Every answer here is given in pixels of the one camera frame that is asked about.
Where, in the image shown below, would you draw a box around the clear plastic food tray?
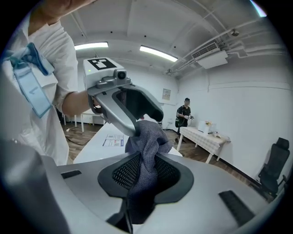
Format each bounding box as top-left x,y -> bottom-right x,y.
209,130 -> 229,139

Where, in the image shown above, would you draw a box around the person in white shirt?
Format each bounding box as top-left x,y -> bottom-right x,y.
0,13 -> 80,166

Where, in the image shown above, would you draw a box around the white ceiling air conditioner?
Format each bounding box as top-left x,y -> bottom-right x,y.
191,42 -> 229,69

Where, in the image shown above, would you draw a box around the row of black office chairs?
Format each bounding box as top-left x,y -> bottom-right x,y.
258,137 -> 291,199

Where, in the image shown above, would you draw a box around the white desk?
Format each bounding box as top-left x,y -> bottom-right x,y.
61,109 -> 106,133

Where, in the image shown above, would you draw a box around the white ceiling pipes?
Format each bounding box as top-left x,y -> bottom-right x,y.
166,18 -> 287,76

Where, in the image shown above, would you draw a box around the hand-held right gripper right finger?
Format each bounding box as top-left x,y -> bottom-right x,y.
133,152 -> 269,234

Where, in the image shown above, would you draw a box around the checkered cloth covered table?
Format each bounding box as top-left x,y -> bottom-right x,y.
176,127 -> 231,164

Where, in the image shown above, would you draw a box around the light blue neck ribbon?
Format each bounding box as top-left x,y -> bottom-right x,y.
2,42 -> 55,119

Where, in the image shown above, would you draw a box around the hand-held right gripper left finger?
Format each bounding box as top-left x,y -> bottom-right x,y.
42,151 -> 141,234

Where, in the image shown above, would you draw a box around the person's face and neck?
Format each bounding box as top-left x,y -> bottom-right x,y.
28,0 -> 97,26

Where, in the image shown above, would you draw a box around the white box appliance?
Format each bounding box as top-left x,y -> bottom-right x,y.
197,120 -> 210,134

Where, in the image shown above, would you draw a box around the person's left hand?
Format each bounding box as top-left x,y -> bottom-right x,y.
91,97 -> 102,113

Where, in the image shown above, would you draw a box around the person's left forearm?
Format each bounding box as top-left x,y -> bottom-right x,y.
61,90 -> 90,116

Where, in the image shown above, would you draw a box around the dark grey wiping cloth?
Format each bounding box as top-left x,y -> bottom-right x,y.
125,120 -> 174,224

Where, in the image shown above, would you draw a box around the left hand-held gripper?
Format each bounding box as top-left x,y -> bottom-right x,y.
82,57 -> 165,138

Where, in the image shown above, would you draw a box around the long ceiling light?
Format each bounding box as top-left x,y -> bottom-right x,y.
74,41 -> 109,51
249,0 -> 267,18
139,45 -> 179,62

